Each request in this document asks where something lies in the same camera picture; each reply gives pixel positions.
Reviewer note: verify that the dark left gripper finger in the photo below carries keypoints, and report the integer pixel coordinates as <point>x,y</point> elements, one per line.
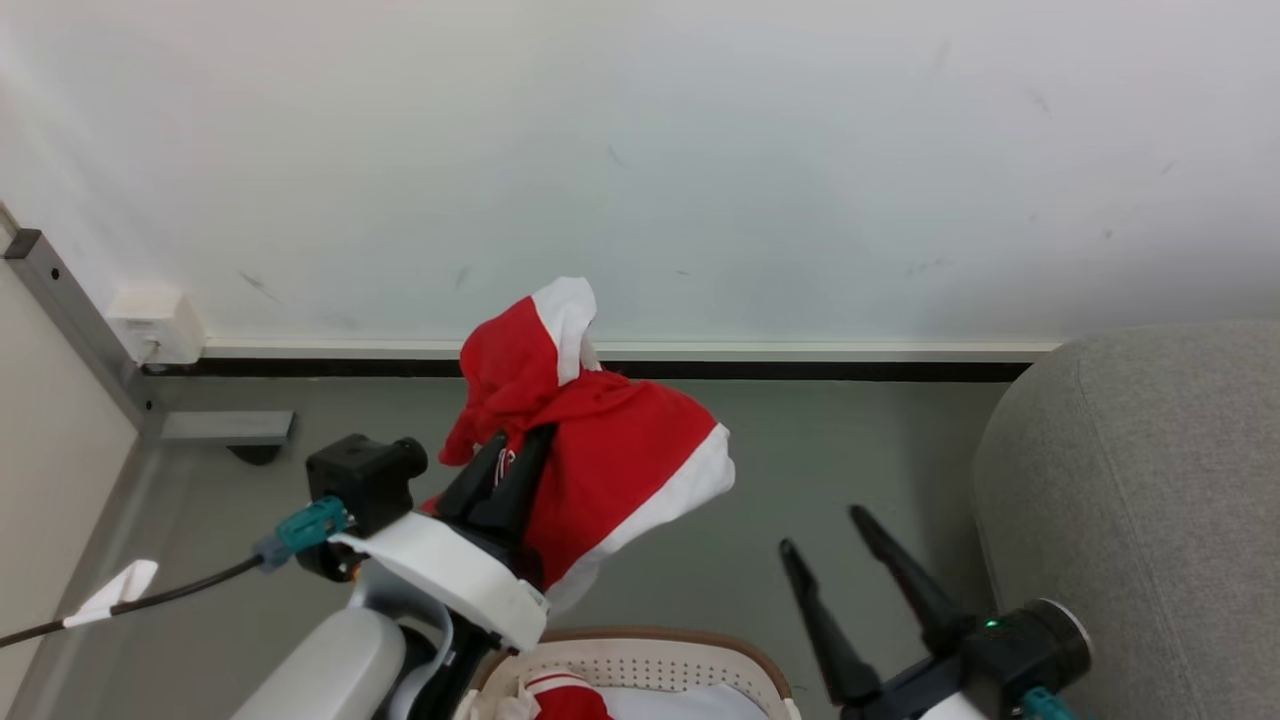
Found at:
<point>520,495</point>
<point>475,490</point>

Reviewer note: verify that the white perforated laundry basket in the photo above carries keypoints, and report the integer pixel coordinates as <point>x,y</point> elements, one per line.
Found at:
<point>650,660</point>

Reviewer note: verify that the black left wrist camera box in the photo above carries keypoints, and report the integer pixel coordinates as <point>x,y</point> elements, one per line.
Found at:
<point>365,480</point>

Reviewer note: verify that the grey fabric sofa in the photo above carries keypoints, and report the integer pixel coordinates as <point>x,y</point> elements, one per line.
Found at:
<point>1150,520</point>

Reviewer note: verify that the small red white garment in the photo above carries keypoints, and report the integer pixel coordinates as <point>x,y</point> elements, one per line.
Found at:
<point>565,700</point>

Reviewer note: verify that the black skirting strip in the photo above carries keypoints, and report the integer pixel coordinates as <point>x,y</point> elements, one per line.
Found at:
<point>800,370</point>

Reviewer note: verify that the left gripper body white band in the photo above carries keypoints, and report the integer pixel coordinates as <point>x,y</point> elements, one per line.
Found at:
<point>450,570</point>

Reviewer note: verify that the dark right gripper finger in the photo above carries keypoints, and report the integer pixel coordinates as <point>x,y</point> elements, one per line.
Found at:
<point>835,640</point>
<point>915,585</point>

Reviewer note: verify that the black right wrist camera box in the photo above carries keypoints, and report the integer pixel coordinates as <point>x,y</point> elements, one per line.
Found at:
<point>1035,645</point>

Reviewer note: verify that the grey metal frame post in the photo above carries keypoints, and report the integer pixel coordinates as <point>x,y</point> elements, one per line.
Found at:
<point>85,325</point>

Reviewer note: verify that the cream white crumpled cloth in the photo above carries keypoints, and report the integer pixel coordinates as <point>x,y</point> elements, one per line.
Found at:
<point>495,705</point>

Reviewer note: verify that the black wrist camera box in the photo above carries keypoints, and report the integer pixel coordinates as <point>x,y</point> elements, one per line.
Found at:
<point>1035,645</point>
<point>365,480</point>

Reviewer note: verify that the red white hooded garment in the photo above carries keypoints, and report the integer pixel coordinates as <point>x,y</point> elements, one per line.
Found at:
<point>620,450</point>

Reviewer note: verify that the black round caster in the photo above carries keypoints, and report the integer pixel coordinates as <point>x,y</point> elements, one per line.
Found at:
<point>255,454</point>

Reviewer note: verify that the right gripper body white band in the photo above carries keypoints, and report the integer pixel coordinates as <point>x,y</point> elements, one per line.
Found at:
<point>935,690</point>

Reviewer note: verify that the white wall socket box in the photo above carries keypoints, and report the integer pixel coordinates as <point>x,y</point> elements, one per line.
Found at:
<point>155,325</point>

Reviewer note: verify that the grey metal foot bracket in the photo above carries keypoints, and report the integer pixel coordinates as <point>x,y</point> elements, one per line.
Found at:
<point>225,427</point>

